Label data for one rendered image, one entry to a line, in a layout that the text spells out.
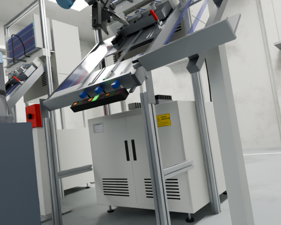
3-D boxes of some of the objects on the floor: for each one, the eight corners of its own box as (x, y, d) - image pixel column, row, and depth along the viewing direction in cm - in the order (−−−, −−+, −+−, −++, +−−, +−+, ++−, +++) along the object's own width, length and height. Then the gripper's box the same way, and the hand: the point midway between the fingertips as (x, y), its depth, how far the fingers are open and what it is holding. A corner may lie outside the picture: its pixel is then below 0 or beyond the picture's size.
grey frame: (169, 257, 96) (109, -189, 112) (53, 230, 143) (22, -79, 160) (222, 210, 139) (173, -106, 155) (119, 202, 187) (90, -40, 203)
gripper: (109, -18, 118) (135, 14, 130) (82, 0, 130) (108, 28, 142) (104, -7, 114) (131, 26, 126) (76, 10, 126) (104, 39, 138)
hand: (117, 31), depth 133 cm, fingers open, 14 cm apart
